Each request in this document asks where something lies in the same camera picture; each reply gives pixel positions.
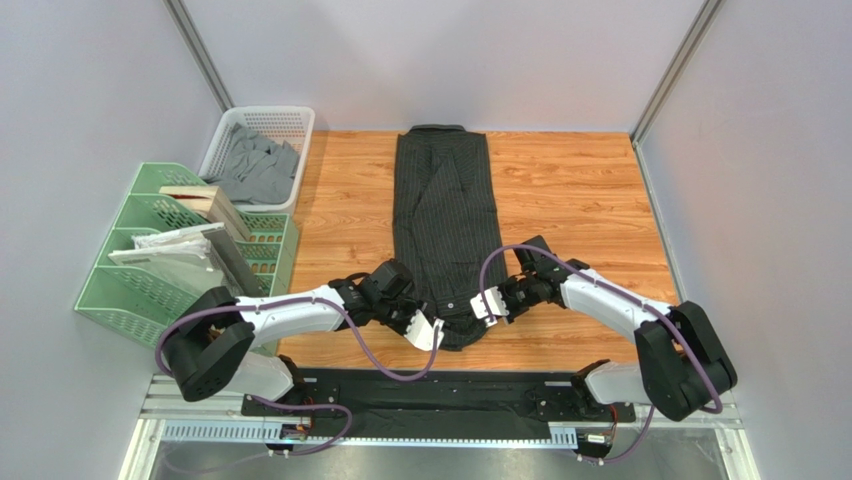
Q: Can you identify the dark pinstriped long sleeve shirt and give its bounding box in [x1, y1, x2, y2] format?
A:
[392, 124, 502, 351]

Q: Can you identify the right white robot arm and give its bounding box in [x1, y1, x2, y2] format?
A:
[471, 236, 738, 421]

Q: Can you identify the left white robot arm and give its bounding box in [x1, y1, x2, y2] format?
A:
[155, 259, 444, 405]

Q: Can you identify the grey shirt in basket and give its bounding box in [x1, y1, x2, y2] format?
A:
[202, 124, 300, 205]

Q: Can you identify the white plastic basket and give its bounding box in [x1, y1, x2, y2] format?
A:
[198, 106, 315, 214]

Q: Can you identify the wooden block in rack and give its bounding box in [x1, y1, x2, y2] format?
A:
[159, 185, 251, 242]

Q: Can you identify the green file organizer rack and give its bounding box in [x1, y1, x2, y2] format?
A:
[74, 162, 300, 348]

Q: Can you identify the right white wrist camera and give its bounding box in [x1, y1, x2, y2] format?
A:
[469, 286, 509, 328]

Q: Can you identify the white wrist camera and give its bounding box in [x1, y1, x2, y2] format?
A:
[469, 286, 509, 328]
[403, 310, 445, 351]

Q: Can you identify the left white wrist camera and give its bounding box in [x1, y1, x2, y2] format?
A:
[403, 310, 445, 351]

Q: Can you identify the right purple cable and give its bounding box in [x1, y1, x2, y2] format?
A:
[479, 243, 725, 466]

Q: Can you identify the purple cable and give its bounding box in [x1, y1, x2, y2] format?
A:
[154, 296, 446, 475]
[479, 243, 725, 466]

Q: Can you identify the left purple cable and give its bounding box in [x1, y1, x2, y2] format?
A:
[154, 296, 446, 475]

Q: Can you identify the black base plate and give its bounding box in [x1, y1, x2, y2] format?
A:
[178, 357, 637, 441]

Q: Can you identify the aluminium rail frame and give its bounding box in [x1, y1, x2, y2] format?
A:
[121, 375, 760, 479]

